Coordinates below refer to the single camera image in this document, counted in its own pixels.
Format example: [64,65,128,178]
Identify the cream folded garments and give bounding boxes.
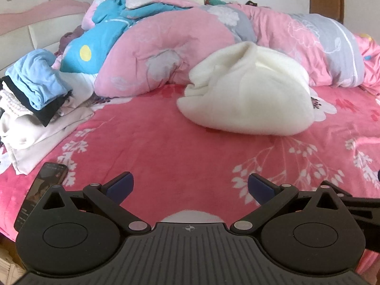
[0,90,95,176]

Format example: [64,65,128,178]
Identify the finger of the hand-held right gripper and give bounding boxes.
[321,180,380,214]

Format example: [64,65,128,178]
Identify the light blue folded garment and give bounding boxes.
[5,49,73,110]

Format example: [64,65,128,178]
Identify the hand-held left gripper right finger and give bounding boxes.
[230,173,345,235]

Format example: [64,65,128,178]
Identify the pink floral bed blanket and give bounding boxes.
[0,81,380,274]

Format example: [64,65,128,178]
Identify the pink grey floral quilt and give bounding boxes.
[81,0,366,97]

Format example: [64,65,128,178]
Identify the blue quilt with yellow dots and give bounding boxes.
[64,0,196,75]

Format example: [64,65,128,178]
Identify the white fluffy sweater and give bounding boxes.
[176,41,316,137]

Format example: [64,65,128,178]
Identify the black smartphone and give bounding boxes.
[13,162,69,232]

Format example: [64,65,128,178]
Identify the purple garment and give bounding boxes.
[58,25,86,57]

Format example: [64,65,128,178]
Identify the black folded garment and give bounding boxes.
[0,76,70,127]

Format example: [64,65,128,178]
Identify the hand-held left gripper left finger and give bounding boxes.
[38,171,150,235]

